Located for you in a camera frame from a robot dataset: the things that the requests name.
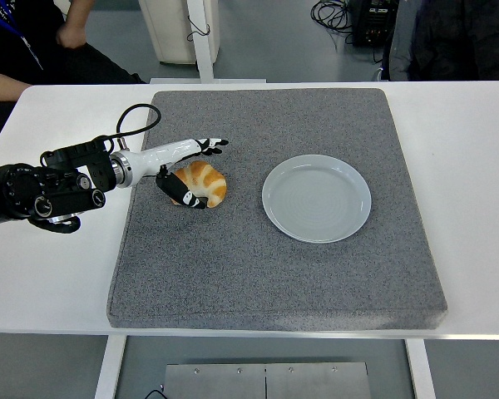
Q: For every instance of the person's right forearm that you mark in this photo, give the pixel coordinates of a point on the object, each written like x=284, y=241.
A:
x=6, y=87

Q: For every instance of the black electronics box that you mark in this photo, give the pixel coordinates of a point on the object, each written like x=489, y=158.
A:
x=374, y=23

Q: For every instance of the white cabinet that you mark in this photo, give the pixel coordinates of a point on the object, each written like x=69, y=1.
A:
x=166, y=29

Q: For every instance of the white table leg with foot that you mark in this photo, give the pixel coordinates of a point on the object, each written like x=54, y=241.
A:
x=202, y=50

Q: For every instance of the person's left hand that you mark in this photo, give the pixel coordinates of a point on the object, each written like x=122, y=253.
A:
x=70, y=35

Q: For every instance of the person's left forearm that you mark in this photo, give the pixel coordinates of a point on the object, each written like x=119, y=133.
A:
x=84, y=10

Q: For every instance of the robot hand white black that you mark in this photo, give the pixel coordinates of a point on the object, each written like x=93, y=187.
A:
x=162, y=156

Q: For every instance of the person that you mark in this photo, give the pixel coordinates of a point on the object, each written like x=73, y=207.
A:
x=58, y=62
x=453, y=41

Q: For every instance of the croissant bread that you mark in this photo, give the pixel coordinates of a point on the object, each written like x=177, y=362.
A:
x=210, y=183

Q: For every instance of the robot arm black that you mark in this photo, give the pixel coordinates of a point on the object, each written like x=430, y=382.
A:
x=16, y=191

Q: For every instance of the grey metal plate with screws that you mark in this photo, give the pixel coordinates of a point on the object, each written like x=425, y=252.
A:
x=266, y=382

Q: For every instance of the grey round plate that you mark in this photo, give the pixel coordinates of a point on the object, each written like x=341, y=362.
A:
x=316, y=199

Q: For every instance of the grey speckled mat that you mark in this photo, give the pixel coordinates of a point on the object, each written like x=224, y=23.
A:
x=233, y=270

